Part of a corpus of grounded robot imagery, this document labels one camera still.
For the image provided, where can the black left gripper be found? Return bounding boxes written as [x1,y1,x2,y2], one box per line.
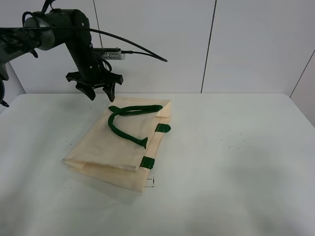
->
[66,67,123,102]

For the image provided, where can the white linen bag green handles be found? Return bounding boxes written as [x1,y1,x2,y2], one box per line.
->
[63,97,171,192]

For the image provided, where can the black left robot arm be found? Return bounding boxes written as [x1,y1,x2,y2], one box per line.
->
[0,9,123,101]

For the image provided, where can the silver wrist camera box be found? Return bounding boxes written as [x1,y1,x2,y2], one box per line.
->
[94,48,126,60]

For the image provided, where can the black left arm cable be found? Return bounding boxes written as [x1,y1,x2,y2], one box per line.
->
[0,26,168,63]

